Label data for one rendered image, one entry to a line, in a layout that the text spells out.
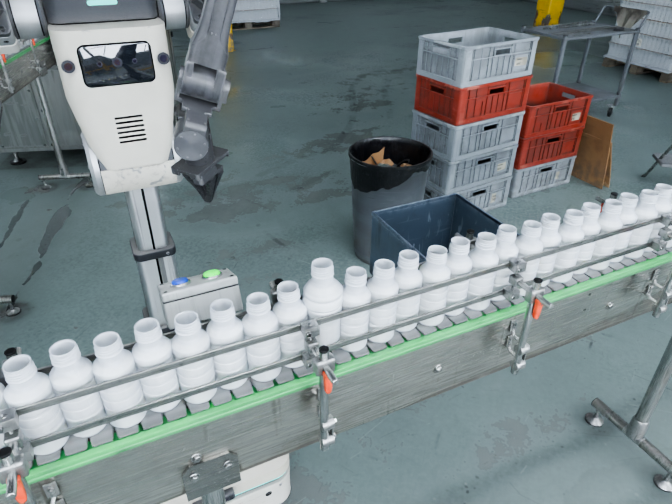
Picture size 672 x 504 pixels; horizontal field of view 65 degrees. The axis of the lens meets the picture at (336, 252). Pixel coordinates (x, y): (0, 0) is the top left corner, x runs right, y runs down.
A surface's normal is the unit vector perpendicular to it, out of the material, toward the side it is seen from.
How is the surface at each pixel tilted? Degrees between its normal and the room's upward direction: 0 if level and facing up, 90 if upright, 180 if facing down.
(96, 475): 90
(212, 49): 93
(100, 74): 90
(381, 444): 0
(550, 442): 0
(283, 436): 90
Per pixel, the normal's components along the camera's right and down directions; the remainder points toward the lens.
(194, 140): 0.18, 0.65
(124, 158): 0.44, 0.48
